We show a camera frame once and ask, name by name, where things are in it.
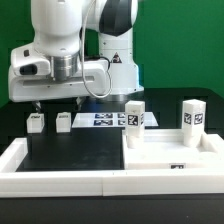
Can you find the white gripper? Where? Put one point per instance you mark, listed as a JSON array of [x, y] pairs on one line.
[[34, 77]]

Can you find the white square table top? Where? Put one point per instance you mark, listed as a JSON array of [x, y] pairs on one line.
[[164, 149]]

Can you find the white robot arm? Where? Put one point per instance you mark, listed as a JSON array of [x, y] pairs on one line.
[[81, 48]]

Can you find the white marker tag sheet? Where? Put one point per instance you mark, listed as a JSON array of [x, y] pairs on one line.
[[107, 119]]

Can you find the white u-shaped obstacle fence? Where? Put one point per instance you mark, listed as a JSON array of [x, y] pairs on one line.
[[101, 183]]

